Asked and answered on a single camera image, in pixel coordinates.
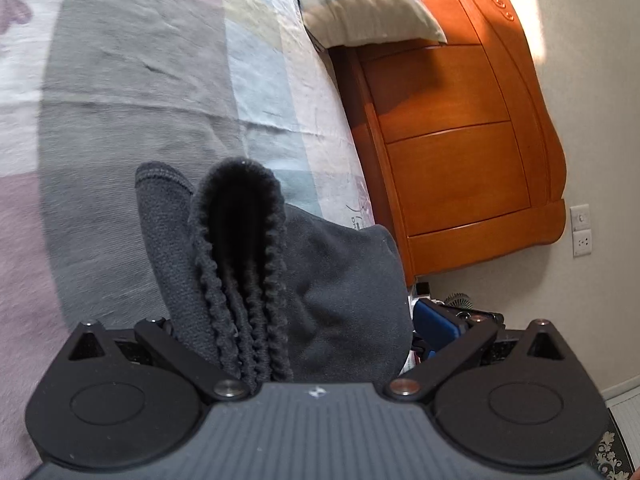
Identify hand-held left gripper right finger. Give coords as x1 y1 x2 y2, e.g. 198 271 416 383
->
382 298 571 403

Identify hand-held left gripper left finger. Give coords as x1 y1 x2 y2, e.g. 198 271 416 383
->
67 316 251 403

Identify dark grey pants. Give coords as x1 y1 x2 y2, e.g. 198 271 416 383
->
135 157 413 391

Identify wooden headboard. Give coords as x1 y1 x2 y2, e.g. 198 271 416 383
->
327 0 567 288

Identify black floral floor mat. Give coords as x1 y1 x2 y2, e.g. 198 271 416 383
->
595 427 632 480

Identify patchwork floral bed sheet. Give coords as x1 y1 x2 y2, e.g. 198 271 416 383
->
0 0 378 461

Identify large beige printed pillow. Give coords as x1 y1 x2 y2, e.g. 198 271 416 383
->
284 0 448 51

